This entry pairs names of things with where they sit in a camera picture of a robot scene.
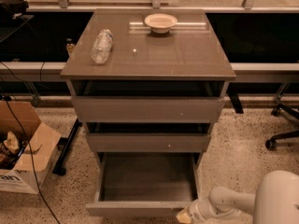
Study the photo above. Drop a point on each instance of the black table leg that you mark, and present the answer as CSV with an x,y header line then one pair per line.
x,y
64,146

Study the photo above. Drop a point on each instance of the grey drawer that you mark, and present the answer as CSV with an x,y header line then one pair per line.
x,y
145,185
148,137
147,109

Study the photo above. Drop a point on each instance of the black office chair base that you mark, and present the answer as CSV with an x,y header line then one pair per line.
x,y
286,129

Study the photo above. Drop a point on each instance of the clear plastic water bottle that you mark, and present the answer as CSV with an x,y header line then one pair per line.
x,y
102,46

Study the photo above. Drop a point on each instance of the grey top drawer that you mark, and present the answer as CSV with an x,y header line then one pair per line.
x,y
147,109

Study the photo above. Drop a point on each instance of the grey middle drawer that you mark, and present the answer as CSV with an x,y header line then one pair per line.
x,y
148,137

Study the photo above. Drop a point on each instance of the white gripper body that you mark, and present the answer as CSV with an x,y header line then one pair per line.
x,y
196,209

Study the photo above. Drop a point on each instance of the small yellow bottle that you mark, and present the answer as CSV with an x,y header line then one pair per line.
x,y
70,45

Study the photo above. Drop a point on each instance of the black bag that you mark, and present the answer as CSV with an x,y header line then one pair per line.
x,y
12,9

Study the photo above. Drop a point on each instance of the grey bottom drawer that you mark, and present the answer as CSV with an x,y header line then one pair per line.
x,y
145,185

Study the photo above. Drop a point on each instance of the white paper bowl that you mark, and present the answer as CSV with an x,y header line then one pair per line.
x,y
160,23

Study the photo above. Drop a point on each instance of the grey drawer cabinet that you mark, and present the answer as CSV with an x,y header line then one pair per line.
x,y
188,61

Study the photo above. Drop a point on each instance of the cardboard box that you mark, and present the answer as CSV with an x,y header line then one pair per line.
x,y
33,165

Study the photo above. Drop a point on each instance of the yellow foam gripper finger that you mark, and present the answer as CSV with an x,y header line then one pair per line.
x,y
183,217

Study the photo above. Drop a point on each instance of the crumpled snack bags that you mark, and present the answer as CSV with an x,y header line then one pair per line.
x,y
10,151

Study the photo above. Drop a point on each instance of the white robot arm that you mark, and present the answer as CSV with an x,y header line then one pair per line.
x,y
276,201

